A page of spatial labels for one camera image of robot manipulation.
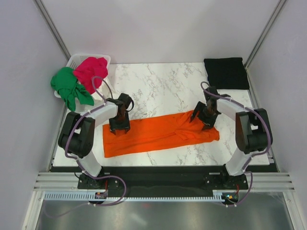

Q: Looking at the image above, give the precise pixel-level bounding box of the folded black t shirt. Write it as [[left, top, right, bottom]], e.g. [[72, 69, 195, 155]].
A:
[[204, 57, 250, 90]]

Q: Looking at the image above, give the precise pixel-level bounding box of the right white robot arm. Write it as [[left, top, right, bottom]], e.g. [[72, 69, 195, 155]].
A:
[[190, 87, 272, 189]]

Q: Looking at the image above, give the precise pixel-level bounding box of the aluminium frame rail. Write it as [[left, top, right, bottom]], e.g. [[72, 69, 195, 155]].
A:
[[34, 172, 294, 192]]

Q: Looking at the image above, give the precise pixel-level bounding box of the green t shirt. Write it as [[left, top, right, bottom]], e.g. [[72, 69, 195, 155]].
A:
[[50, 67, 94, 112]]

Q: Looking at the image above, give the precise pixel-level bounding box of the white slotted cable duct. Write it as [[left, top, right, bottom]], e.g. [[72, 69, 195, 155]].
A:
[[44, 191, 225, 202]]

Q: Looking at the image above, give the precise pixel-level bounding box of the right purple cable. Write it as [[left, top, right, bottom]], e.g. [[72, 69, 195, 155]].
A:
[[201, 81, 273, 208]]

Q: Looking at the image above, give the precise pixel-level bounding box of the orange t shirt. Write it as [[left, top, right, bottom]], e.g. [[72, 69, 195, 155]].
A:
[[102, 110, 220, 158]]

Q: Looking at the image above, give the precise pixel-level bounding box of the white t shirt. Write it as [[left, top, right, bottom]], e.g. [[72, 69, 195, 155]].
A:
[[92, 77, 117, 101]]

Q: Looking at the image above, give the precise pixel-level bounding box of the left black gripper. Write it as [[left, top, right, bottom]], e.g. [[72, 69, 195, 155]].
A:
[[109, 112, 130, 135]]

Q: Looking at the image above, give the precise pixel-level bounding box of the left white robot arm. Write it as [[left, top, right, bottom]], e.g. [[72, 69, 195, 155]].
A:
[[58, 93, 134, 188]]

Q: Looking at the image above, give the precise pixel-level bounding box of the white laundry basket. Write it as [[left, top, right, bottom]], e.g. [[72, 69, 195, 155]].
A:
[[54, 54, 112, 99]]

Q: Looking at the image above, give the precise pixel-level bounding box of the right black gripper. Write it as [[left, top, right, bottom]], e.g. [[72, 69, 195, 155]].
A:
[[189, 101, 218, 130]]

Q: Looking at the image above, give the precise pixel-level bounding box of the red t shirt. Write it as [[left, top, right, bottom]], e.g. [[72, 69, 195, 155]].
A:
[[73, 57, 108, 94]]

